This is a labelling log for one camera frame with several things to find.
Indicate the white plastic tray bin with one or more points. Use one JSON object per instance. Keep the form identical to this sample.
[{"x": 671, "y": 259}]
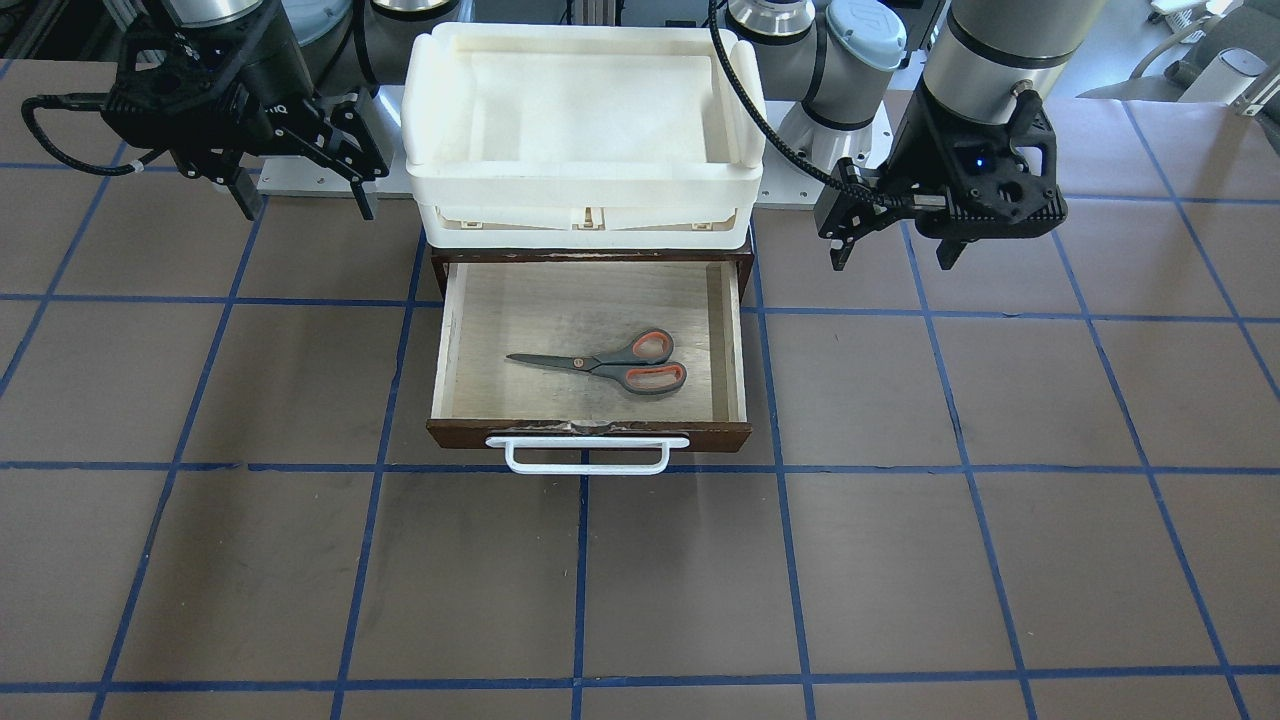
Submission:
[{"x": 581, "y": 138}]

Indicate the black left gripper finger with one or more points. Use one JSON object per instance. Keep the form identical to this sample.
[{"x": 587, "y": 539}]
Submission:
[
  {"x": 860, "y": 204},
  {"x": 949, "y": 251}
]

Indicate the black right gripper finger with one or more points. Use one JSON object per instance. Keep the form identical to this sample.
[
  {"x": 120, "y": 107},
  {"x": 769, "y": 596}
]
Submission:
[
  {"x": 349, "y": 138},
  {"x": 239, "y": 183}
]

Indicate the wooden drawer with white handle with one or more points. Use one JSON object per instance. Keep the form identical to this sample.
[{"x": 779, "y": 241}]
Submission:
[{"x": 482, "y": 399}]

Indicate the grey orange scissors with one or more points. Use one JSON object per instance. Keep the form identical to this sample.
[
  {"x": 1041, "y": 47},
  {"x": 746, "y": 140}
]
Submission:
[{"x": 642, "y": 367}]

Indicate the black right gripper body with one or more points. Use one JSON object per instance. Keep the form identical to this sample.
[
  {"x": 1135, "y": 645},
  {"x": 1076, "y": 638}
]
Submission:
[{"x": 262, "y": 82}]

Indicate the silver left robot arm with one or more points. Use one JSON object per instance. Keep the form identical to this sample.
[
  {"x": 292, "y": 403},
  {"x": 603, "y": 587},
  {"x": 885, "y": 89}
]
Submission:
[{"x": 835, "y": 62}]

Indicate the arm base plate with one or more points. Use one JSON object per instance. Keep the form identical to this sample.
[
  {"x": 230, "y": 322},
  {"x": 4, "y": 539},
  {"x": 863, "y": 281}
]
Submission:
[
  {"x": 785, "y": 187},
  {"x": 298, "y": 177}
]

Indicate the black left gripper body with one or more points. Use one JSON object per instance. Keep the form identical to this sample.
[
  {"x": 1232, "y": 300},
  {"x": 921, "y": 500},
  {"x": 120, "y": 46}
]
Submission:
[{"x": 917, "y": 150}]

